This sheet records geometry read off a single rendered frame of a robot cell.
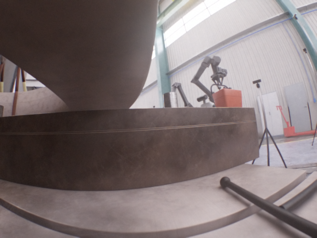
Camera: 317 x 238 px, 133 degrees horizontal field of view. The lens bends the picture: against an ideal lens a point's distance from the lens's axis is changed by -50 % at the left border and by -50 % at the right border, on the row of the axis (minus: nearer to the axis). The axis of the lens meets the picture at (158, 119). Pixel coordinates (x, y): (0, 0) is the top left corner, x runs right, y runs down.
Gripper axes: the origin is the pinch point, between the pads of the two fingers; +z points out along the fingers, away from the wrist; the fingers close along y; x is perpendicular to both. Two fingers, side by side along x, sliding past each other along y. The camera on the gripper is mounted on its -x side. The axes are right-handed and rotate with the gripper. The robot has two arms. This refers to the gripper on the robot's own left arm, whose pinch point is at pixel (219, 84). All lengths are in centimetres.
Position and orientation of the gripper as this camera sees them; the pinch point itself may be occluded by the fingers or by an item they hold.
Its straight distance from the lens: 108.8
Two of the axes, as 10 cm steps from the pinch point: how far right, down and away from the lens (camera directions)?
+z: 0.8, 9.9, -1.5
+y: -2.4, 1.6, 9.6
